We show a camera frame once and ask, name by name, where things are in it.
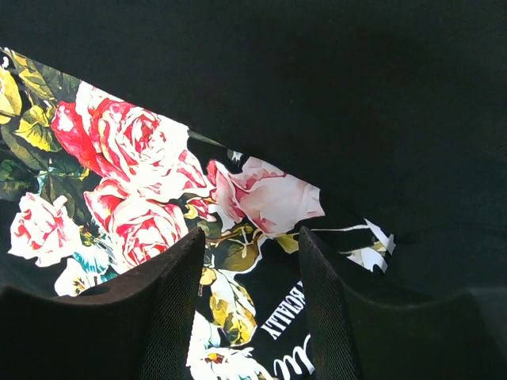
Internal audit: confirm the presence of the black floral print t-shirt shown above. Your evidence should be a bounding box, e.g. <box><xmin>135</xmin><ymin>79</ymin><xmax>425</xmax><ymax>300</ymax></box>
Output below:
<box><xmin>0</xmin><ymin>0</ymin><xmax>507</xmax><ymax>380</ymax></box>

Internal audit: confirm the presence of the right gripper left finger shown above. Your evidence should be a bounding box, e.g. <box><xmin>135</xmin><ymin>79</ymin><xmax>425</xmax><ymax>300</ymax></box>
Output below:
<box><xmin>1</xmin><ymin>228</ymin><xmax>205</xmax><ymax>379</ymax></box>

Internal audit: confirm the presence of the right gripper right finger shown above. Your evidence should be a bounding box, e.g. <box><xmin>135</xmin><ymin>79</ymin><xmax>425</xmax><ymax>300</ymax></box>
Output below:
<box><xmin>299</xmin><ymin>228</ymin><xmax>506</xmax><ymax>379</ymax></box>

